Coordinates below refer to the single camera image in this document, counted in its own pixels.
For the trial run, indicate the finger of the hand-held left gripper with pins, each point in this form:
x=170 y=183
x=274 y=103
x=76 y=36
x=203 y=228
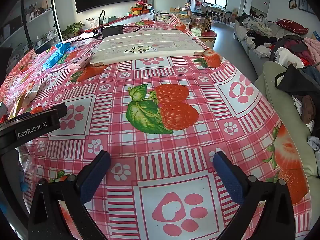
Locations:
x=61 y=110

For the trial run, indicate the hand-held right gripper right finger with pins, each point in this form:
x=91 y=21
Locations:
x=228 y=177

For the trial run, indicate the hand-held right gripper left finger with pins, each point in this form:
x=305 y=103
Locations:
x=96 y=177

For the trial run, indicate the yellow snack packet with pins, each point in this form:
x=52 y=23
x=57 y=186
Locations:
x=16 y=107

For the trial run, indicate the white pink round-print packet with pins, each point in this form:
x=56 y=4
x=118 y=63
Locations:
x=32 y=91

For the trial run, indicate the blue disposable gloves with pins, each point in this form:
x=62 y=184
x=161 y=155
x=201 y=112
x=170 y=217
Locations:
x=56 y=55

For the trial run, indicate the strawberry printed pink tablecloth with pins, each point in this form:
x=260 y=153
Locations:
x=175 y=155

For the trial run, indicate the green potted plant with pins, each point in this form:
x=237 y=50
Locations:
x=73 y=28

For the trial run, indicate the black curved pole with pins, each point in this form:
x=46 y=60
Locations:
x=27 y=30

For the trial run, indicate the white box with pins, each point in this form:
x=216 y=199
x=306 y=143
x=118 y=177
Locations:
x=92 y=23

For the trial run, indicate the green armchair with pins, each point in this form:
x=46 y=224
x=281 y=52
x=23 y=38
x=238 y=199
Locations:
x=280 y=100

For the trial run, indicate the green box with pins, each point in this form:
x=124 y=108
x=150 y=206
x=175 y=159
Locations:
x=111 y=19

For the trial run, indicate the white folding drawing board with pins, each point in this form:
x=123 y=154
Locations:
x=150 y=42

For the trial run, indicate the black bag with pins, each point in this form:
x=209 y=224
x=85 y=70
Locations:
x=300 y=80

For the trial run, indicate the orange box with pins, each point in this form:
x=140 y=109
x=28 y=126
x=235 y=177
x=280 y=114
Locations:
x=140 y=11

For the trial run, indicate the pink potted flowers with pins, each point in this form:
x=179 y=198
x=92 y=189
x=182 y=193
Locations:
x=140 y=3

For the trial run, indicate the grey sofa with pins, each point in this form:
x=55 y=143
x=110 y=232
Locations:
x=243 y=38

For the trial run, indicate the pile of clothes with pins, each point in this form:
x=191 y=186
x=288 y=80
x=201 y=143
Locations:
x=262 y=40

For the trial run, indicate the clear snack jar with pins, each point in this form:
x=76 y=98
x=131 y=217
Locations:
x=200 y=22

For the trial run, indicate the red pillow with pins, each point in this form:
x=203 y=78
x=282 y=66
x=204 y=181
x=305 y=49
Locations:
x=291 y=25

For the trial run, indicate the dining table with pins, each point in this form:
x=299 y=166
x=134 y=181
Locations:
x=220 y=11

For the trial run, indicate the white wall shelf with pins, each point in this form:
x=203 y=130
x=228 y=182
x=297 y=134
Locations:
x=42 y=22

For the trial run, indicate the small framed wall picture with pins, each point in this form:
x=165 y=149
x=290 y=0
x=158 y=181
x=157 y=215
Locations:
x=292 y=3

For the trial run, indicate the large framed wall picture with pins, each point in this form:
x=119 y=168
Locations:
x=303 y=2

